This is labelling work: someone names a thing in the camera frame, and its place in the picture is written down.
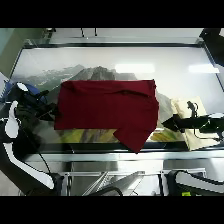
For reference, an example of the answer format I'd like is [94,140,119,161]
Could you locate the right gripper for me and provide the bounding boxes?
[169,114,192,133]

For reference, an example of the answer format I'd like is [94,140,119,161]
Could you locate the red T-shirt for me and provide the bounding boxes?
[53,78,161,155]

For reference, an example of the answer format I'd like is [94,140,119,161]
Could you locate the beige garment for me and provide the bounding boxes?
[170,96,222,152]

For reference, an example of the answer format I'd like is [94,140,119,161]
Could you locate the black cable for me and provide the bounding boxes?
[23,128,53,176]

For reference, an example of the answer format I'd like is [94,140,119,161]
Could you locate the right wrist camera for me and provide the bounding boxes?
[186,100,200,118]

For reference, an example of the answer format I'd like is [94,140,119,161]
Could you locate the silver frame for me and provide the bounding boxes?
[20,35,224,197]

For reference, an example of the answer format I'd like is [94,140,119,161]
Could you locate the blue garment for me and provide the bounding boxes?
[0,81,48,104]

